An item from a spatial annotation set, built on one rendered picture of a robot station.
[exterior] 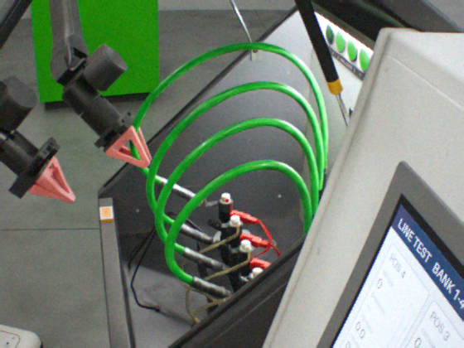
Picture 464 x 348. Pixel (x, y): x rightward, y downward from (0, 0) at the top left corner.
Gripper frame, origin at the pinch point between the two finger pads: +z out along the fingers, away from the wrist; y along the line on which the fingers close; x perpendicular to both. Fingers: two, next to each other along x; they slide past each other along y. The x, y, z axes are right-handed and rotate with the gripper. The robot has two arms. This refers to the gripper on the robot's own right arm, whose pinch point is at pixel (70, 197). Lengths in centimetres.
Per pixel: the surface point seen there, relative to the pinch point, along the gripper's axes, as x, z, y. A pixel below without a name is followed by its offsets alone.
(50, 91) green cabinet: 317, -13, -155
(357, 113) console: -14.9, 14.8, 45.4
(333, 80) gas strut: -11.8, 10.6, 45.6
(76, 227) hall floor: 164, 43, -126
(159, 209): -1.1, 11.7, 10.0
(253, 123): 2.6, 12.6, 30.0
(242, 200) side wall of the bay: 52, 43, -3
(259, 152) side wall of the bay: 53, 36, 10
